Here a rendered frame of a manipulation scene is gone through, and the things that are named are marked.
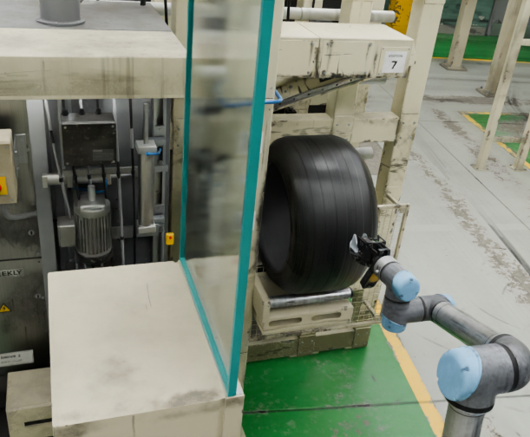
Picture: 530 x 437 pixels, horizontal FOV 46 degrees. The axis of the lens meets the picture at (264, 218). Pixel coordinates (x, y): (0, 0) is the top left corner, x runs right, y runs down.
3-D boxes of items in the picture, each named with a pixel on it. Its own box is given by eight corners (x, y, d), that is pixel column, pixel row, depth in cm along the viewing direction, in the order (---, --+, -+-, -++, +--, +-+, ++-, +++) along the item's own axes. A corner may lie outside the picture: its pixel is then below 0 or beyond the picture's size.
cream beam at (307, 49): (254, 79, 214) (258, 36, 207) (235, 59, 235) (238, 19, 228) (408, 79, 233) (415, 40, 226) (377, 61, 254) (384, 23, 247)
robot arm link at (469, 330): (561, 349, 142) (444, 283, 188) (521, 355, 139) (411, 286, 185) (556, 395, 145) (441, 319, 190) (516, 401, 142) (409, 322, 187)
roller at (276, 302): (265, 310, 223) (265, 298, 223) (262, 306, 228) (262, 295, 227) (353, 300, 234) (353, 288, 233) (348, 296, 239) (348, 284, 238)
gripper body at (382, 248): (377, 233, 195) (397, 250, 184) (375, 257, 198) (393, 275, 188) (356, 235, 193) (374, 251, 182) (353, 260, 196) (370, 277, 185)
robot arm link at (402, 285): (395, 306, 172) (400, 279, 169) (376, 288, 182) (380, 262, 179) (420, 303, 175) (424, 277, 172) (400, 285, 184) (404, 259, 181)
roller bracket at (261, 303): (261, 324, 222) (264, 303, 217) (232, 264, 254) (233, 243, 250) (270, 323, 223) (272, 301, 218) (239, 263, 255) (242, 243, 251)
